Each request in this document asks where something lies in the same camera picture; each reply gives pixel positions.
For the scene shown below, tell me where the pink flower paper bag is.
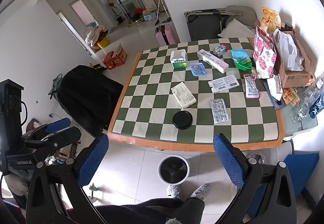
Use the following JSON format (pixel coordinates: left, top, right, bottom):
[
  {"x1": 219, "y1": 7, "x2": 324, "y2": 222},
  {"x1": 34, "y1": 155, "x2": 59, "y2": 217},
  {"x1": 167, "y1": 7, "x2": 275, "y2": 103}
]
[{"x1": 253, "y1": 25, "x2": 277, "y2": 80}]

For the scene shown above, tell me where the yellow snack bag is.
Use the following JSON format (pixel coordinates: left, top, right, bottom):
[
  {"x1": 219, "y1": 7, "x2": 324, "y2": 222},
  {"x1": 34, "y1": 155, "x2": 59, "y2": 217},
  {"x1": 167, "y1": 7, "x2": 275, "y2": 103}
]
[{"x1": 261, "y1": 7, "x2": 281, "y2": 33}]

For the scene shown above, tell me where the black round lid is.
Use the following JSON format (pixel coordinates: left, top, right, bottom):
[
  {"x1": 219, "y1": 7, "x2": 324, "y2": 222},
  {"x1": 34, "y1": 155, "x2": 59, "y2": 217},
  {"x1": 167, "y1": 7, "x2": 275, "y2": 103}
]
[{"x1": 172, "y1": 111, "x2": 193, "y2": 130}]

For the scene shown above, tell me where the long white pink box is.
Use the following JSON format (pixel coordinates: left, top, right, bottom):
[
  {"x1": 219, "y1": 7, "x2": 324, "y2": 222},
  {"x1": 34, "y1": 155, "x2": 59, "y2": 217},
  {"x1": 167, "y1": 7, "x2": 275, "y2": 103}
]
[{"x1": 197, "y1": 49, "x2": 229, "y2": 74}]

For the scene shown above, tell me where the clear plastic bottle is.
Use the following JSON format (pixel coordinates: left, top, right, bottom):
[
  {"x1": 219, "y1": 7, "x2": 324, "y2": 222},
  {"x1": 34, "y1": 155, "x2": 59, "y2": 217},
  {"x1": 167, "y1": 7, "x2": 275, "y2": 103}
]
[{"x1": 291, "y1": 80, "x2": 324, "y2": 123}]

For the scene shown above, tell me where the silver blister pack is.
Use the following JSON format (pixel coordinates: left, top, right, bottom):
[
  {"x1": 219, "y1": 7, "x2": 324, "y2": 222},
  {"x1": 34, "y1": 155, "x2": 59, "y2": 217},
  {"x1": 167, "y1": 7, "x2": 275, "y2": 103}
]
[{"x1": 210, "y1": 99, "x2": 230, "y2": 124}]

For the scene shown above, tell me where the white plastic bag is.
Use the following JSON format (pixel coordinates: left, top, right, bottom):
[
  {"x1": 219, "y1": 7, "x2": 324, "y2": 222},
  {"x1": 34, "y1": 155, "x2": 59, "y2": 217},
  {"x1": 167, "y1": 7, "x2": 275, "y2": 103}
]
[{"x1": 273, "y1": 29, "x2": 304, "y2": 71}]

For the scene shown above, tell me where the yellow printed packet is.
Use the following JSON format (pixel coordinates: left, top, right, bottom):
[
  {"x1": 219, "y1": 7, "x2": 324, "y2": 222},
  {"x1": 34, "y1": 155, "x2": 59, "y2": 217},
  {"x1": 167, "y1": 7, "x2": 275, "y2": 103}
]
[{"x1": 282, "y1": 87, "x2": 300, "y2": 107}]

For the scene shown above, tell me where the blue green wipes packet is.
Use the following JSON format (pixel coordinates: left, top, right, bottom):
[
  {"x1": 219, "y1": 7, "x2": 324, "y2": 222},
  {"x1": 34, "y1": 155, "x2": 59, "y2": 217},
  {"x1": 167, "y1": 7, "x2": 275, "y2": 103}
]
[{"x1": 231, "y1": 48, "x2": 254, "y2": 71}]

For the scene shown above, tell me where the yellow bin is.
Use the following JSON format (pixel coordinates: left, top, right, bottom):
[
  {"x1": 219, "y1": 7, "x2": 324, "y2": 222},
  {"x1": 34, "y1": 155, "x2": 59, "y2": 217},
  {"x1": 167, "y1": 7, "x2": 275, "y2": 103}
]
[{"x1": 97, "y1": 36, "x2": 110, "y2": 49}]

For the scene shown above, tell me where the dark phone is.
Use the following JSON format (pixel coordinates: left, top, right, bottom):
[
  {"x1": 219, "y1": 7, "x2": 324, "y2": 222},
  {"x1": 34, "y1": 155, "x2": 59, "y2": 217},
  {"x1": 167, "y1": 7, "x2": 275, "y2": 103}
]
[{"x1": 263, "y1": 82, "x2": 286, "y2": 110}]

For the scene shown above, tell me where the small blue red box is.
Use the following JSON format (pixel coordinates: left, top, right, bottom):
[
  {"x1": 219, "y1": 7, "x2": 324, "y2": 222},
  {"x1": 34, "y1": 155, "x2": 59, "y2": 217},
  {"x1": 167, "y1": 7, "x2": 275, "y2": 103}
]
[{"x1": 213, "y1": 44, "x2": 228, "y2": 57}]

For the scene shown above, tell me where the blue label bottle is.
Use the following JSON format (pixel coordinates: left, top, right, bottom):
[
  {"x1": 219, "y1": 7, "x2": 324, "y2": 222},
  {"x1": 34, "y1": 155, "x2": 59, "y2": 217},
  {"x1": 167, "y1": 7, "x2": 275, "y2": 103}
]
[{"x1": 308, "y1": 87, "x2": 324, "y2": 118}]

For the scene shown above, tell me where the grey fluffy slipper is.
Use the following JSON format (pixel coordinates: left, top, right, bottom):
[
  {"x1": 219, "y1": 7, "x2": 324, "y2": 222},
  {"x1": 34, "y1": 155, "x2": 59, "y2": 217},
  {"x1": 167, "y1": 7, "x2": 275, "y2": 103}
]
[
  {"x1": 190, "y1": 183, "x2": 210, "y2": 200},
  {"x1": 167, "y1": 185, "x2": 181, "y2": 198}
]

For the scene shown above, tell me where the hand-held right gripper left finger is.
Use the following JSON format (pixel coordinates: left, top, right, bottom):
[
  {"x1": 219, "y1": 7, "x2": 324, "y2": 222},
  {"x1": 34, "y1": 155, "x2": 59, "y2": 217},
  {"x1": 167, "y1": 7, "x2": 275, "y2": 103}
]
[{"x1": 25, "y1": 133, "x2": 109, "y2": 224}]

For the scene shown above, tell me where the white round waste bin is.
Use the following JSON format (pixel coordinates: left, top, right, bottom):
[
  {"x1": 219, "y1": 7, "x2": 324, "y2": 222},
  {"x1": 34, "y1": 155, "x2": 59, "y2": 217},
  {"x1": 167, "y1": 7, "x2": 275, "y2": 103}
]
[{"x1": 158, "y1": 155, "x2": 190, "y2": 185}]

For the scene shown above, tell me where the light blue small packet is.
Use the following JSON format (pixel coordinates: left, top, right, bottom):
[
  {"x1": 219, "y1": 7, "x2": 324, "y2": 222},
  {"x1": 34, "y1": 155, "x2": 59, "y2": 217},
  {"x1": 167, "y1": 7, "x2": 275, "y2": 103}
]
[{"x1": 190, "y1": 62, "x2": 207, "y2": 76}]

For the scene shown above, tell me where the checkered table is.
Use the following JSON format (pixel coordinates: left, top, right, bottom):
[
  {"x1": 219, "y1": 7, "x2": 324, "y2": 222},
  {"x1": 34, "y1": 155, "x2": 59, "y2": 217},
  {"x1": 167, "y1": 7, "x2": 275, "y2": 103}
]
[{"x1": 108, "y1": 37, "x2": 285, "y2": 152}]

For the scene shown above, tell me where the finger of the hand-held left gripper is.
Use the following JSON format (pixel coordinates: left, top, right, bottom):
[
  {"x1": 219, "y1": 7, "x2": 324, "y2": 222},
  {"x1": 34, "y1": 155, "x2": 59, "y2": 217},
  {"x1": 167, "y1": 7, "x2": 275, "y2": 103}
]
[
  {"x1": 24, "y1": 126, "x2": 82, "y2": 157},
  {"x1": 22, "y1": 118, "x2": 72, "y2": 141}
]

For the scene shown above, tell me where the white cushion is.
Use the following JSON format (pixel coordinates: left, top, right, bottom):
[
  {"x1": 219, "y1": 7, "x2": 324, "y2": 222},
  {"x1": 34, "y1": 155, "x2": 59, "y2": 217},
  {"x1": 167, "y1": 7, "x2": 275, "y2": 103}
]
[{"x1": 218, "y1": 18, "x2": 257, "y2": 38}]

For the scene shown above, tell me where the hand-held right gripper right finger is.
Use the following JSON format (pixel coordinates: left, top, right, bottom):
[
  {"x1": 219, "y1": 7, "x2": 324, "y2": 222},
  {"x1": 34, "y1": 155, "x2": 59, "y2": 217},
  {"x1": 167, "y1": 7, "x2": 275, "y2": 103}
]
[{"x1": 213, "y1": 133, "x2": 297, "y2": 224}]

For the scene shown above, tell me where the grey chair back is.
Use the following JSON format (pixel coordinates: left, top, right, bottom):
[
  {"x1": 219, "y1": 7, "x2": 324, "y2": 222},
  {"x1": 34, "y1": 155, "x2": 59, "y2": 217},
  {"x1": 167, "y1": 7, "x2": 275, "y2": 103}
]
[{"x1": 224, "y1": 6, "x2": 257, "y2": 28}]

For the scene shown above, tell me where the white flat medicine box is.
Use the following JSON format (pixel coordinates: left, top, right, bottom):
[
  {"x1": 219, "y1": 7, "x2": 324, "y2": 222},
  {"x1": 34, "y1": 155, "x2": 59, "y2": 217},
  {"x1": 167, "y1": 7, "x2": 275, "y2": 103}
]
[{"x1": 171, "y1": 82, "x2": 196, "y2": 110}]

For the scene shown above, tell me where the green white open box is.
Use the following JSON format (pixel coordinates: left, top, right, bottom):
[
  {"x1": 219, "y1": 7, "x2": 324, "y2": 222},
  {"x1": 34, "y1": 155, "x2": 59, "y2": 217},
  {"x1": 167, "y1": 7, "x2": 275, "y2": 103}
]
[{"x1": 169, "y1": 49, "x2": 188, "y2": 69}]

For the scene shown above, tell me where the brown cardboard box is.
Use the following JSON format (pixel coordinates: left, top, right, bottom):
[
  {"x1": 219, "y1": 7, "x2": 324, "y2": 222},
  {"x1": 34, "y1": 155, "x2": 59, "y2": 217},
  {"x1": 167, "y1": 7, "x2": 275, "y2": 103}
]
[{"x1": 272, "y1": 34, "x2": 315, "y2": 88}]

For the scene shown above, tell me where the white paper leaflet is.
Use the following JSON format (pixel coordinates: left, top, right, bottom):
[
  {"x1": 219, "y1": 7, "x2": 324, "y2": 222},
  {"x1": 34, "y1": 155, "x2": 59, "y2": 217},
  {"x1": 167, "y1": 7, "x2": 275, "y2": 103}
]
[{"x1": 208, "y1": 75, "x2": 240, "y2": 94}]

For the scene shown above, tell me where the red white snack packet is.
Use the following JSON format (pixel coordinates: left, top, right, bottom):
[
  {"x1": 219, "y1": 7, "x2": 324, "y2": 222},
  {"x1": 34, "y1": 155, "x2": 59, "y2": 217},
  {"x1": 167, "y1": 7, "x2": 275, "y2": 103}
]
[{"x1": 243, "y1": 73, "x2": 261, "y2": 99}]

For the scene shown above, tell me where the pile of clothes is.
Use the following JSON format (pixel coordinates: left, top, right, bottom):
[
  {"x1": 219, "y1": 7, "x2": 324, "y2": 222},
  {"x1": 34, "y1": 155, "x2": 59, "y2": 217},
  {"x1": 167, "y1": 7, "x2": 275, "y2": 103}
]
[{"x1": 85, "y1": 25, "x2": 109, "y2": 48}]

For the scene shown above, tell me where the grey folding bed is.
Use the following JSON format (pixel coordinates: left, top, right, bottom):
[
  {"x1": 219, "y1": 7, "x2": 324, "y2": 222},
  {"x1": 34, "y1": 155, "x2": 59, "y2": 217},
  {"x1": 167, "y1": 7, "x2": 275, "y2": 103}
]
[{"x1": 184, "y1": 9, "x2": 243, "y2": 42}]

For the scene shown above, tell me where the black chair with jacket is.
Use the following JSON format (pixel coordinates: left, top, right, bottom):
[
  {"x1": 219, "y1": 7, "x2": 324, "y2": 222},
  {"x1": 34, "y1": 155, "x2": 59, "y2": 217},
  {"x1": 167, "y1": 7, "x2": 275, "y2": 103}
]
[{"x1": 57, "y1": 65, "x2": 124, "y2": 136}]

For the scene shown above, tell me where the crumpled white tissue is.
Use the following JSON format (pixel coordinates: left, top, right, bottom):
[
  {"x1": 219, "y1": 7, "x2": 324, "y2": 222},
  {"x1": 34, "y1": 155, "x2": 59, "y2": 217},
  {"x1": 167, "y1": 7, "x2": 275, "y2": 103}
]
[{"x1": 267, "y1": 75, "x2": 283, "y2": 101}]

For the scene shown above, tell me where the red cardboard box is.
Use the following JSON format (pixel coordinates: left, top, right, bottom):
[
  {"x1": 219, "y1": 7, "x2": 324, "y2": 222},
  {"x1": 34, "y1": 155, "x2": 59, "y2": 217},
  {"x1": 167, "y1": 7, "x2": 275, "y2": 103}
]
[
  {"x1": 103, "y1": 50, "x2": 117, "y2": 70},
  {"x1": 113, "y1": 43, "x2": 128, "y2": 66}
]

